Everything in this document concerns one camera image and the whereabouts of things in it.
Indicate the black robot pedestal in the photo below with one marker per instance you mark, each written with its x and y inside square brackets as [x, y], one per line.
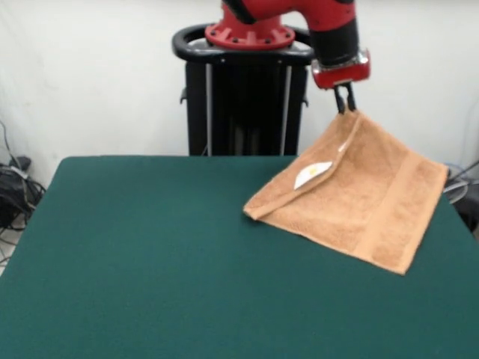
[239, 123]

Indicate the dark green table cloth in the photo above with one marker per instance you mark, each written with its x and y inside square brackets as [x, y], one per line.
[112, 224]

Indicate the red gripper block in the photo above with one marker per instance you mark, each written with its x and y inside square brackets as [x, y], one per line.
[342, 76]

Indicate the tan terry towel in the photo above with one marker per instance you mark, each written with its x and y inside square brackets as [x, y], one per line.
[355, 209]

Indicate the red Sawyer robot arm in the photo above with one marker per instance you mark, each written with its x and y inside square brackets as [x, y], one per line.
[299, 15]

